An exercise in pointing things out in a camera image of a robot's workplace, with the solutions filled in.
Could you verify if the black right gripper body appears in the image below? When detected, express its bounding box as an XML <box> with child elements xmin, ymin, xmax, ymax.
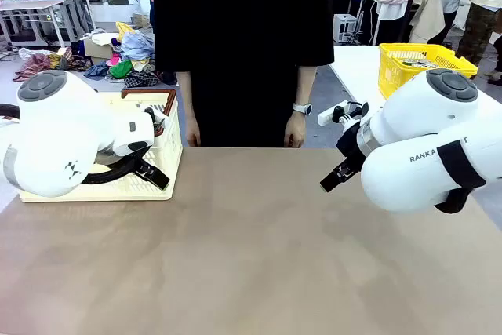
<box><xmin>335</xmin><ymin>119</ymin><xmax>369</xmax><ymax>174</ymax></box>

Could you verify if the person's right forearm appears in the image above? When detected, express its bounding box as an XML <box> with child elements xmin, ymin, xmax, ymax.
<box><xmin>176</xmin><ymin>71</ymin><xmax>201</xmax><ymax>119</ymax></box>

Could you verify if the person's left forearm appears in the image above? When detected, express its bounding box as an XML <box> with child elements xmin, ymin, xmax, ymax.
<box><xmin>292</xmin><ymin>64</ymin><xmax>318</xmax><ymax>105</ymax></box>

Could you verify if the cream shopping basket brown rim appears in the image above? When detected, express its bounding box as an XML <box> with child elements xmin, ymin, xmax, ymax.
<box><xmin>18</xmin><ymin>89</ymin><xmax>184</xmax><ymax>205</ymax></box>

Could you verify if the yellow plastic basket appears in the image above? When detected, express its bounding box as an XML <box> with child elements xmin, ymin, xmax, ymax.
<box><xmin>378</xmin><ymin>42</ymin><xmax>479</xmax><ymax>100</ymax></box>

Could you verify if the person's left hand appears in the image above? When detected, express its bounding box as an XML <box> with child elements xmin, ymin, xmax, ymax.
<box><xmin>283</xmin><ymin>113</ymin><xmax>307</xmax><ymax>149</ymax></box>

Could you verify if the person's right hand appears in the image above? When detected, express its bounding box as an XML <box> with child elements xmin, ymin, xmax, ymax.
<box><xmin>185</xmin><ymin>115</ymin><xmax>202</xmax><ymax>147</ymax></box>

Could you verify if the dark plaid cloth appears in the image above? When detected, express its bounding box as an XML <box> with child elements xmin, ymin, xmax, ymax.
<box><xmin>124</xmin><ymin>70</ymin><xmax>162</xmax><ymax>89</ymax></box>

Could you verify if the green cloth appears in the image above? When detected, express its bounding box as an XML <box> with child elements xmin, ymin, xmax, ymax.
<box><xmin>108</xmin><ymin>59</ymin><xmax>134</xmax><ymax>79</ymax></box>

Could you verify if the white computer case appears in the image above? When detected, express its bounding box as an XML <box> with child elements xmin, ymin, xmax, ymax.
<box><xmin>333</xmin><ymin>13</ymin><xmax>358</xmax><ymax>44</ymax></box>

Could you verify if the blue grey clothes heap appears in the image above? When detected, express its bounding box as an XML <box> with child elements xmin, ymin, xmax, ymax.
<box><xmin>119</xmin><ymin>30</ymin><xmax>156</xmax><ymax>62</ymax></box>

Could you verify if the cardboard box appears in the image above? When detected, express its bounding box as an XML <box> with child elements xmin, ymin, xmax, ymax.
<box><xmin>82</xmin><ymin>35</ymin><xmax>121</xmax><ymax>62</ymax></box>

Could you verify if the person in black dress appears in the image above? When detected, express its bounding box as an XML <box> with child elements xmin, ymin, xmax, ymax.
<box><xmin>151</xmin><ymin>0</ymin><xmax>335</xmax><ymax>148</ymax></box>

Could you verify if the beige hanging jacket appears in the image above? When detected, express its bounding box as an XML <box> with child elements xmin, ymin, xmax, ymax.
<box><xmin>409</xmin><ymin>0</ymin><xmax>446</xmax><ymax>44</ymax></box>

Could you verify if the red patterned cloth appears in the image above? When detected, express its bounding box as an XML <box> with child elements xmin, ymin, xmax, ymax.
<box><xmin>13</xmin><ymin>52</ymin><xmax>53</xmax><ymax>83</ymax></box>

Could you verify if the grey background desk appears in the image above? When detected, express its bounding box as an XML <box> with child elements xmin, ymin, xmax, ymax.
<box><xmin>0</xmin><ymin>0</ymin><xmax>97</xmax><ymax>48</ymax></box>

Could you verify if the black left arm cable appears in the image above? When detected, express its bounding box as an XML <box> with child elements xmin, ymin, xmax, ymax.
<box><xmin>80</xmin><ymin>152</ymin><xmax>138</xmax><ymax>186</ymax></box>

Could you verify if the black arm strap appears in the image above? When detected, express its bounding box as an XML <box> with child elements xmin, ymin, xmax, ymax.
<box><xmin>433</xmin><ymin>140</ymin><xmax>488</xmax><ymax>215</ymax></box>

